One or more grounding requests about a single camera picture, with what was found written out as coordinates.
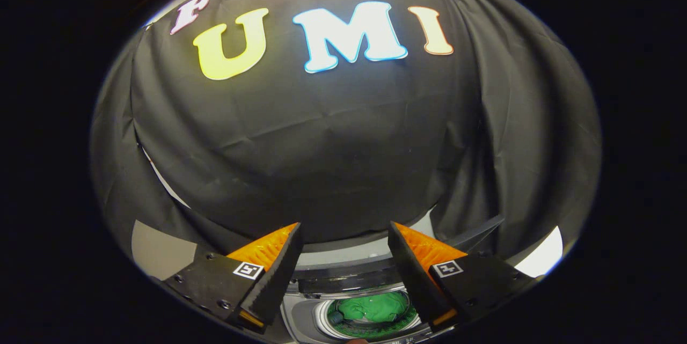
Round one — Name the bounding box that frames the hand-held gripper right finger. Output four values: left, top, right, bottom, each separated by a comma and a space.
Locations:
388, 221, 543, 333

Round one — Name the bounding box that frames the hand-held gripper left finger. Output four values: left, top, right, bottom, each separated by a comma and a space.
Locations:
163, 222, 304, 333

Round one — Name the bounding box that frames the green polo shirt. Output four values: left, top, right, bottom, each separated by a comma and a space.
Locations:
337, 291, 410, 323

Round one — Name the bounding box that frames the grey cabinet with dark top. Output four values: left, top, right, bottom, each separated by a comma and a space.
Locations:
131, 219, 198, 281

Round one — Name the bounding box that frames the white table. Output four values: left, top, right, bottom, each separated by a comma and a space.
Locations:
514, 226, 564, 278

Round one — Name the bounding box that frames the black backdrop cloth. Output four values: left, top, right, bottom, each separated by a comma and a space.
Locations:
90, 0, 602, 280

